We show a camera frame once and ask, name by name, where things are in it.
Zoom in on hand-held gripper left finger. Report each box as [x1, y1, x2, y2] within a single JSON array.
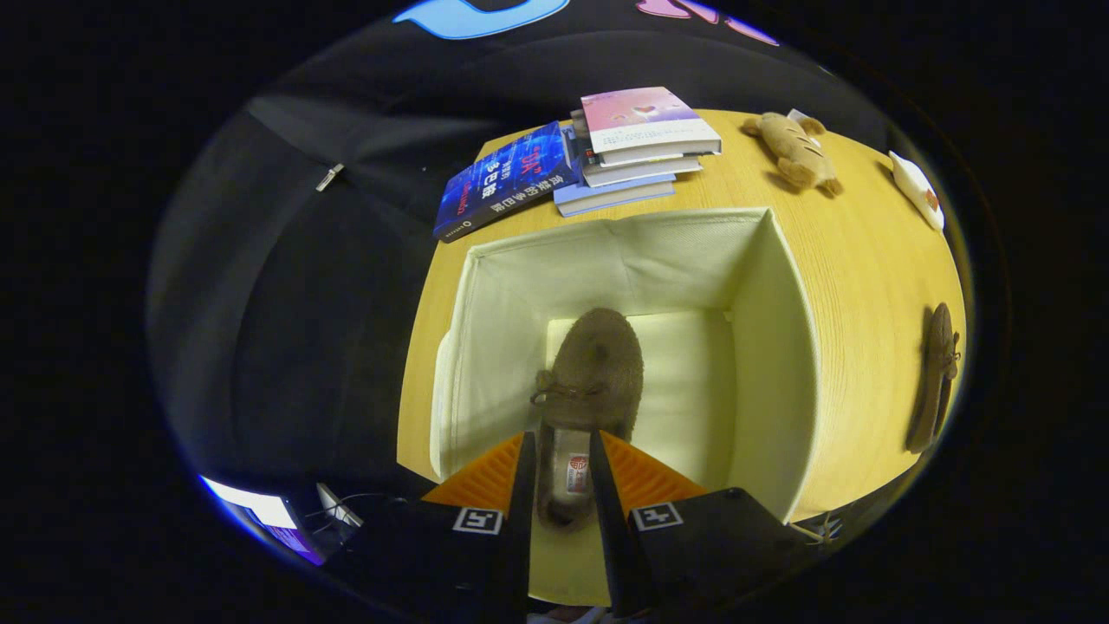
[[334, 431, 538, 623]]

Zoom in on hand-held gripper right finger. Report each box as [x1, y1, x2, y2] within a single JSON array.
[[589, 430, 820, 618]]

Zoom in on brown suede shoe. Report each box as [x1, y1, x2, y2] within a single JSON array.
[[905, 302, 961, 454], [530, 307, 645, 531]]

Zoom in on beige fabric storage box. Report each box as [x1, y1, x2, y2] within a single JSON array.
[[429, 206, 822, 608]]

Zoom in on lit computer monitor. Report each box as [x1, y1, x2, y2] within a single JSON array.
[[198, 474, 326, 567]]

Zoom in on pale blue book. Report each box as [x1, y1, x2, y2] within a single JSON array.
[[553, 173, 677, 218]]

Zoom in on dark blue book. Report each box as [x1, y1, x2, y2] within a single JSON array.
[[433, 121, 580, 244]]

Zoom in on pink cover book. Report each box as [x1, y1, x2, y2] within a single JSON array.
[[580, 86, 723, 167]]

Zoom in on brown plush toy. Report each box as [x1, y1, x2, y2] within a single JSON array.
[[741, 111, 843, 197]]

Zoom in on white plush toy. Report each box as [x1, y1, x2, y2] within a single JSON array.
[[889, 151, 945, 232]]

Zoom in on white stand with cables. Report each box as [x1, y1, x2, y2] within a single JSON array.
[[314, 482, 369, 531]]

